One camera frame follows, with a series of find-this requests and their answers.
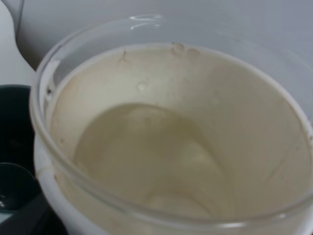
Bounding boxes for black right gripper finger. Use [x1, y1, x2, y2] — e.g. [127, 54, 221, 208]
[0, 85, 66, 235]

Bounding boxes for blue sleeved glass cup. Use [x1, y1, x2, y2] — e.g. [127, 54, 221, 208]
[30, 15, 313, 235]

